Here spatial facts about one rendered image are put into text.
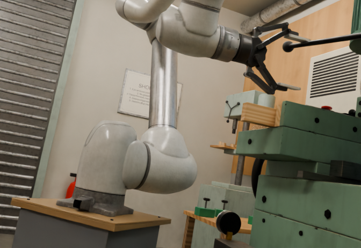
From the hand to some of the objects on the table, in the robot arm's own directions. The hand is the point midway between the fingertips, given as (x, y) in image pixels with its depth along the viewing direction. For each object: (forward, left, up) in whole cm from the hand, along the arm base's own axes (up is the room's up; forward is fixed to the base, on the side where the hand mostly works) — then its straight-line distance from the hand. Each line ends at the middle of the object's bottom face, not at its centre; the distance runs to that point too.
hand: (299, 64), depth 105 cm
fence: (+23, -10, -22) cm, 33 cm away
